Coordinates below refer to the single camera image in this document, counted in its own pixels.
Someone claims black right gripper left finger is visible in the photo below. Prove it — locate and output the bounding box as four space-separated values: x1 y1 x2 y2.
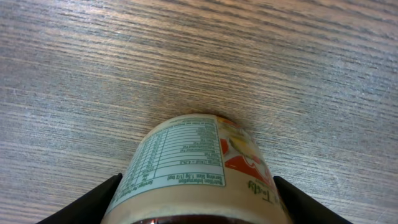
37 173 123 224

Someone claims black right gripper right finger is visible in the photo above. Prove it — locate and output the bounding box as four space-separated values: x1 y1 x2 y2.
273 176 352 224

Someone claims Knorr stock cube jar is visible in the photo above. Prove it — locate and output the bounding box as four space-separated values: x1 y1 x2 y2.
102 114 292 223

